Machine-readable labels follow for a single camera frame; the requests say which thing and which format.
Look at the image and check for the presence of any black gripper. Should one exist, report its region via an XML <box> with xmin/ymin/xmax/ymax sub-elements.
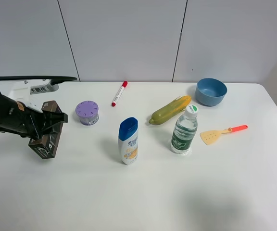
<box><xmin>0</xmin><ymin>92</ymin><xmax>68</xmax><ymax>140</ymax></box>

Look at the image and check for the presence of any brown cardboard box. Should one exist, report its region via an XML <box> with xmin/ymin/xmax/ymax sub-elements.
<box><xmin>28</xmin><ymin>101</ymin><xmax>63</xmax><ymax>159</ymax></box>

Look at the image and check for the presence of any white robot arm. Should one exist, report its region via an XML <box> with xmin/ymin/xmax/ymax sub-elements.
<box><xmin>0</xmin><ymin>81</ymin><xmax>68</xmax><ymax>140</ymax></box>

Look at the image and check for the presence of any purple air freshener can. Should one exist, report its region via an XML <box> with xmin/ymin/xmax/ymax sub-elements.
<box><xmin>75</xmin><ymin>101</ymin><xmax>99</xmax><ymax>126</ymax></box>

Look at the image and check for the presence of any blue white shampoo bottle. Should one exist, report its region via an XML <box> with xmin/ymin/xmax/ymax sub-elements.
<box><xmin>118</xmin><ymin>117</ymin><xmax>138</xmax><ymax>165</ymax></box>

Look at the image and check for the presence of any red white marker pen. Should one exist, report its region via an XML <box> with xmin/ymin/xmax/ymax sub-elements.
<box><xmin>111</xmin><ymin>81</ymin><xmax>128</xmax><ymax>107</ymax></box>

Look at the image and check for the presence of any toy corn cob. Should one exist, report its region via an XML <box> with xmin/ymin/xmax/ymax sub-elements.
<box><xmin>149</xmin><ymin>95</ymin><xmax>192</xmax><ymax>125</ymax></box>

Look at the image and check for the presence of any clear water bottle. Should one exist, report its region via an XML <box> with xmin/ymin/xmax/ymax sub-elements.
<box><xmin>170</xmin><ymin>104</ymin><xmax>198</xmax><ymax>155</ymax></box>

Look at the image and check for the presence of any blue bowl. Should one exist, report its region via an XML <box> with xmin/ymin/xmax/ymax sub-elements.
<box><xmin>195</xmin><ymin>78</ymin><xmax>227</xmax><ymax>106</ymax></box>

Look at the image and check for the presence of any black cable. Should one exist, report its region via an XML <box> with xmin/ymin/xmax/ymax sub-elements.
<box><xmin>0</xmin><ymin>76</ymin><xmax>78</xmax><ymax>85</ymax></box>

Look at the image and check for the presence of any yellow spatula red handle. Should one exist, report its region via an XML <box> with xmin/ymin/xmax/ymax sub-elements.
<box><xmin>200</xmin><ymin>125</ymin><xmax>248</xmax><ymax>145</ymax></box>

